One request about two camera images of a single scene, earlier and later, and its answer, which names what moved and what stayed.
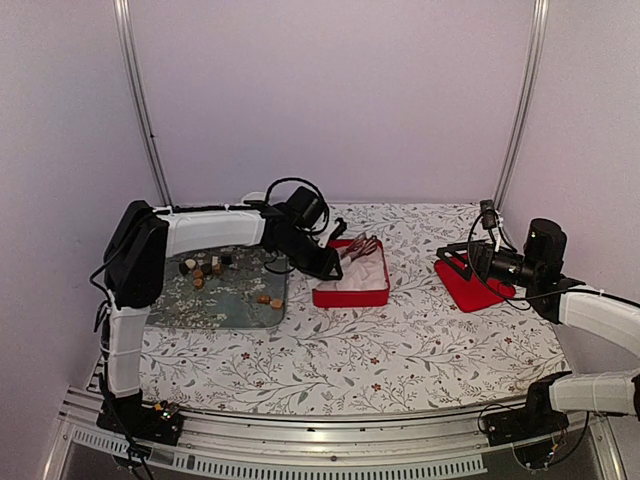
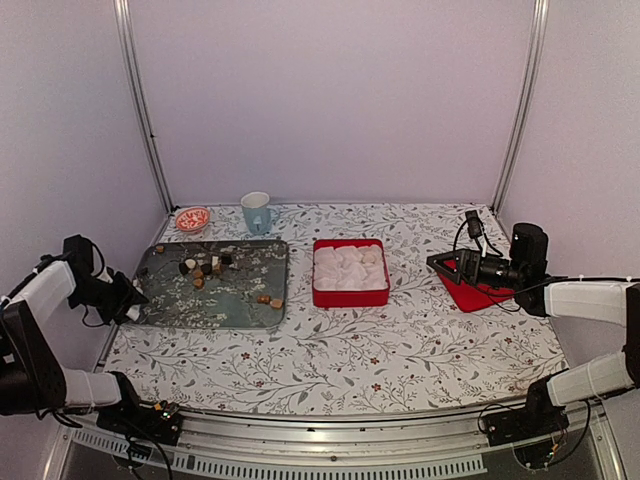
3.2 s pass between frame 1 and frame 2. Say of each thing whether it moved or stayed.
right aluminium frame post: stayed
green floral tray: stayed
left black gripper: moved
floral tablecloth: stayed
